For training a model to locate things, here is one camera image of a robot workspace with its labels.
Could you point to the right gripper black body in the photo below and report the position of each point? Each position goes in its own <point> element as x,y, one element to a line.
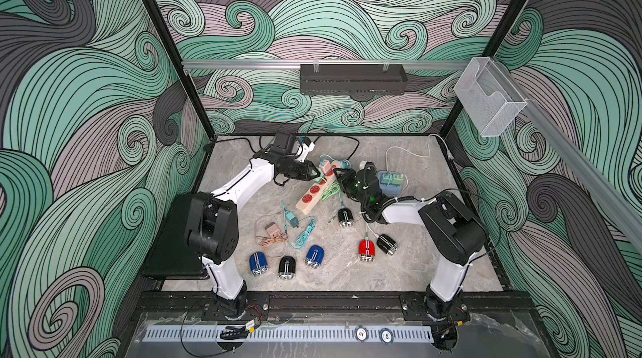
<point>351,188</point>

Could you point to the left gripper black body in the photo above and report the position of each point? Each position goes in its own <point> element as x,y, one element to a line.
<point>294,170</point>

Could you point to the beige power strip red sockets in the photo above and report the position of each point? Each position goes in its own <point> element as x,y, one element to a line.
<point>315,193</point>

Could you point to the teal USB charger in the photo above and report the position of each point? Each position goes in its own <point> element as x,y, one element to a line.
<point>291,219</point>

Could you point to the pink usb charger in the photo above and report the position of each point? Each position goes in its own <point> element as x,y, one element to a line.
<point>273,231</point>
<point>327,168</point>

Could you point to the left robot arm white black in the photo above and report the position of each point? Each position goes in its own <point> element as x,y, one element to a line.
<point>212,228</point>

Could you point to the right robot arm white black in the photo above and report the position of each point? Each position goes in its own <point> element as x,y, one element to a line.
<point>454,229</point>

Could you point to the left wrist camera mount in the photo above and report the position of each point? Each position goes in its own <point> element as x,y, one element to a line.
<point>287,144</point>

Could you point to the black wall shelf tray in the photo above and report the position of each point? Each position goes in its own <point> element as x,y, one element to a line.
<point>362,82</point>

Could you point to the clear acrylic wall holder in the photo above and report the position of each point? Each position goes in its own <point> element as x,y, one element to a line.
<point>490,96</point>

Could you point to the perforated white cable duct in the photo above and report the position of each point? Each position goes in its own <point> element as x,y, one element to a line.
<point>369,334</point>

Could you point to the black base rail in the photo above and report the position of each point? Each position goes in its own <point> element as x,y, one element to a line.
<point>411,306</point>

